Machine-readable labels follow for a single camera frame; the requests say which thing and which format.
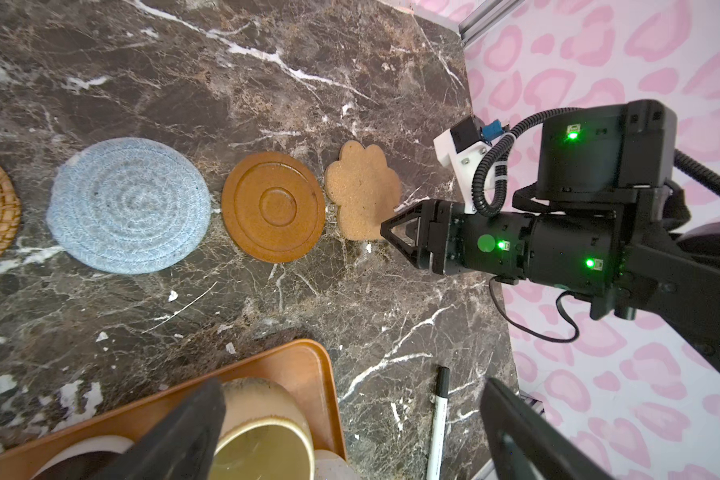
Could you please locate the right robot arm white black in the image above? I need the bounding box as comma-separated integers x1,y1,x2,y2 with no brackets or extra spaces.
380,99,720,374

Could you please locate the cork paw shaped coaster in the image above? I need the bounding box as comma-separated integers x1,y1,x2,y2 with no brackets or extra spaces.
325,140,402,241

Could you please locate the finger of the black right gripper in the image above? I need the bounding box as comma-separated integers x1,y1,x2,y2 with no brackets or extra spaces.
380,206,423,269

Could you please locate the white speckled pink mug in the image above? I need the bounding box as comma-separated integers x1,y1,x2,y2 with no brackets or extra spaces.
314,450,361,480

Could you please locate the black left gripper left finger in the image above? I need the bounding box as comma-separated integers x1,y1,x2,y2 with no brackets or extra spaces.
94,379,226,479

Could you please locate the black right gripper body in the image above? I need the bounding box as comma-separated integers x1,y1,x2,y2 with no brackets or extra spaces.
417,200,621,282

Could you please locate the orange brown serving tray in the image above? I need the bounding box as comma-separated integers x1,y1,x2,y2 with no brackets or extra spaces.
0,339,348,479

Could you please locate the beige cream mug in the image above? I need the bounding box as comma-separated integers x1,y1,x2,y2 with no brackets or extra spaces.
209,377,315,479

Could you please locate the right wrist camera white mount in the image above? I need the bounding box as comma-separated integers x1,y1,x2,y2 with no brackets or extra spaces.
434,115,508,214

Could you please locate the light blue woven coaster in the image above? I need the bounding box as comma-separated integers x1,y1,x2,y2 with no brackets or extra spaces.
46,137,211,275

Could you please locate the round brown wooden coaster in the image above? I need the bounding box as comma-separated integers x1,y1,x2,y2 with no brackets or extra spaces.
221,152,326,264

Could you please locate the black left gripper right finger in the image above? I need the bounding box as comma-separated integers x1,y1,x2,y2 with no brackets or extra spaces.
480,378,610,479

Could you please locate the black mug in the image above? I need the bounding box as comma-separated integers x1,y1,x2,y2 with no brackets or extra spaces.
33,435,134,480

